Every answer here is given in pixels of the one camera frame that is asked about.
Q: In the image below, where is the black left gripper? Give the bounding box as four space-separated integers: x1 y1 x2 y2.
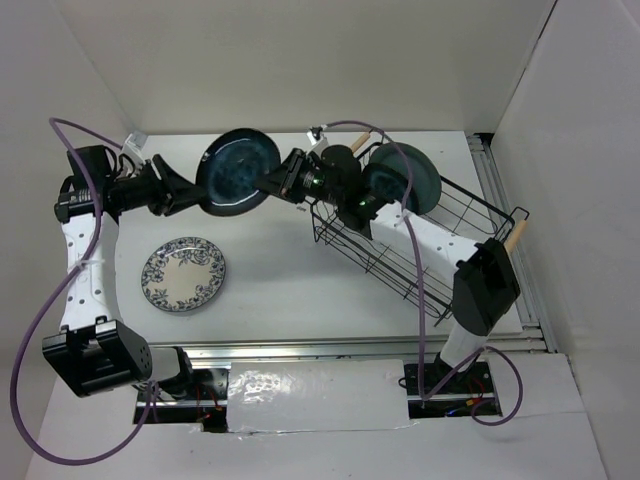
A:
107 153 208 217

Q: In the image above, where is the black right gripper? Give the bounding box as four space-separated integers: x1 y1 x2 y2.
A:
254 146 345 206

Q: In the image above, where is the dark blue plate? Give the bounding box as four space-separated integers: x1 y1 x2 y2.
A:
363 163 407 201
196 128 281 217

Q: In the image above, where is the large grey-blue plate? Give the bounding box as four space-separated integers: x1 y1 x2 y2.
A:
369 142 442 215

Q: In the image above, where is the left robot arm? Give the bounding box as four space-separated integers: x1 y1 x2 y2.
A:
42 145 205 399

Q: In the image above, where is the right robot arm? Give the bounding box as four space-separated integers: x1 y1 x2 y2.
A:
254 145 521 392

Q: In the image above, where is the blue floral white plate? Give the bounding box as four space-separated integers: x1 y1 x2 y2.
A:
140 236 227 313

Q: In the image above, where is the white foil cover panel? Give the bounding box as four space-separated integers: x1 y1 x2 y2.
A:
226 360 411 434

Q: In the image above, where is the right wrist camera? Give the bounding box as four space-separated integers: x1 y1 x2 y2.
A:
307 125 330 158

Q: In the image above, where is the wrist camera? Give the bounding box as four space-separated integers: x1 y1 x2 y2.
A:
307 125 330 158
121 131 147 159

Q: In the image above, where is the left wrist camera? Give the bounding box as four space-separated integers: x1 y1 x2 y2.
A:
121 131 147 159

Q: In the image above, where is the wooden rack handle far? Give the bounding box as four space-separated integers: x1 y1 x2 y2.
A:
350 132 371 153

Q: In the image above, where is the wooden rack handle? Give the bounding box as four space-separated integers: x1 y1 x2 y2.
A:
504 219 528 254
350 132 371 153

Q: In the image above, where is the black wire dish rack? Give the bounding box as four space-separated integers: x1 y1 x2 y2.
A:
309 141 519 329

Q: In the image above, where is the aluminium table rail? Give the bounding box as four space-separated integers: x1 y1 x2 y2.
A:
144 335 451 362

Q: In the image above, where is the wooden rack handle near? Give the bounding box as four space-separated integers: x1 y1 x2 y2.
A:
504 219 528 254

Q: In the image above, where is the aluminium frame right side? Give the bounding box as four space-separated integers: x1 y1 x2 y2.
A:
467 133 558 353

